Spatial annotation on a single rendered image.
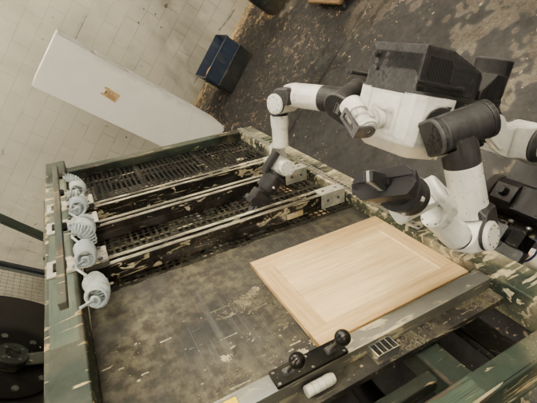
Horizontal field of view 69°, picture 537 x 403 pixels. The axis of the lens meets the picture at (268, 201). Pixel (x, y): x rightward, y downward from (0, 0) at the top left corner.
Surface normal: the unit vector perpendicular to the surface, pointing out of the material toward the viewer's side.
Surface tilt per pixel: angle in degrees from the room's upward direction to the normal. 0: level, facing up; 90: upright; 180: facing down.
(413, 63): 23
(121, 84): 90
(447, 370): 51
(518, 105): 0
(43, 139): 90
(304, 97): 37
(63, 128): 90
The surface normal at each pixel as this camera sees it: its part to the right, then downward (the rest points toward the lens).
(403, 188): -0.63, -0.15
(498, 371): -0.08, -0.88
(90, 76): 0.43, 0.43
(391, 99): -0.88, 0.03
